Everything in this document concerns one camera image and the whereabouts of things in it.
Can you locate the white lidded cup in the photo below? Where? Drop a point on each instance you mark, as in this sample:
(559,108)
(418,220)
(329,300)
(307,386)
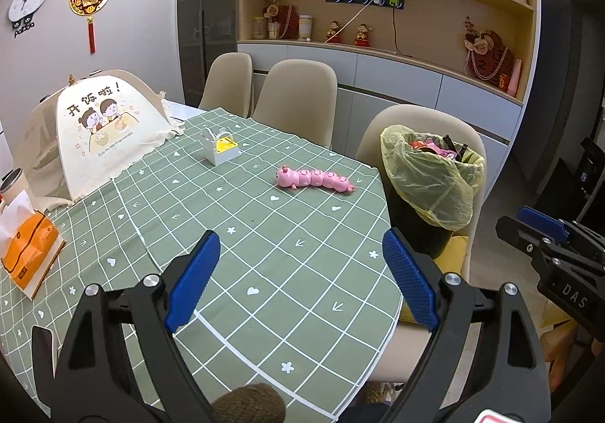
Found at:
(305,28)

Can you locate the white insulated mug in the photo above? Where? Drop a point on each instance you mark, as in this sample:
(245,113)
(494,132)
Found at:
(10,186)

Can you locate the dark glass cabinet door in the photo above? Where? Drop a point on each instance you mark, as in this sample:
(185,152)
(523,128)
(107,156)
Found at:
(208,16)

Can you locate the brown fuzzy object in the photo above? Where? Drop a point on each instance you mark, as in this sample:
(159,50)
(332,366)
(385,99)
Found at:
(250,404)

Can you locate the yellow seat cushion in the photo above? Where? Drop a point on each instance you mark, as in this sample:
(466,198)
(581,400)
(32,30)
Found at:
(449,272)

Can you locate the orange tissue pack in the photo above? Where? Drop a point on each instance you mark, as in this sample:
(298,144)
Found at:
(30,248)

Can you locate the large brown bag ornament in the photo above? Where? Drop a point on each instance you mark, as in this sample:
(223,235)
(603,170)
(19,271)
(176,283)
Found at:
(489,57)

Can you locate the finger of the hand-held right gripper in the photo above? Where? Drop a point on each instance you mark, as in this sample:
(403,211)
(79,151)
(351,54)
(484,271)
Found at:
(541,220)
(517,234)

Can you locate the black bin with yellow liner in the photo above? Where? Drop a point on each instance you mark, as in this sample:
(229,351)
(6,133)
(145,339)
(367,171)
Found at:
(425,182)

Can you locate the beige dining chair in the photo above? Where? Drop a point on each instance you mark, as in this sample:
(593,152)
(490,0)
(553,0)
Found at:
(371,139)
(295,101)
(227,83)

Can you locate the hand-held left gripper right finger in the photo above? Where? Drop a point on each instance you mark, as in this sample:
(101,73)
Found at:
(411,281)

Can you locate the small brown bag ornament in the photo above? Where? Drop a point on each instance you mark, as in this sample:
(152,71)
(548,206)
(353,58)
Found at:
(283,19)

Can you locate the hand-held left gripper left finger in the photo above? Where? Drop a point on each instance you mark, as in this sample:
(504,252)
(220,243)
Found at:
(194,281)

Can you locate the glass jar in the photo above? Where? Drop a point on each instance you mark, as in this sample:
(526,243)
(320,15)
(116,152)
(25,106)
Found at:
(259,28)

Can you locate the cream cartoon food cover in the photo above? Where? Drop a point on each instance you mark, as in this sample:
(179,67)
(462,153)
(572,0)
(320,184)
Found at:
(99,139)

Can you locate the pink caterpillar toy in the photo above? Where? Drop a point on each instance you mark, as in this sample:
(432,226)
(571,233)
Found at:
(312,178)

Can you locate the green checked tablecloth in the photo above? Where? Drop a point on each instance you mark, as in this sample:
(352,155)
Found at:
(264,238)

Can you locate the wooden wall shelf cabinet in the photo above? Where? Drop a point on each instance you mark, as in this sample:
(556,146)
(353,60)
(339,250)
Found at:
(425,83)

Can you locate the pink red gift box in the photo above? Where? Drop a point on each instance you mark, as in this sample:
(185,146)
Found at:
(509,80)

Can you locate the red fortune figurine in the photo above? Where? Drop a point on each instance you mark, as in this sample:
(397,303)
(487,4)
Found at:
(362,35)
(334,32)

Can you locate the person's right hand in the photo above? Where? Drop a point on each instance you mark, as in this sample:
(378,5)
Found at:
(560,333)

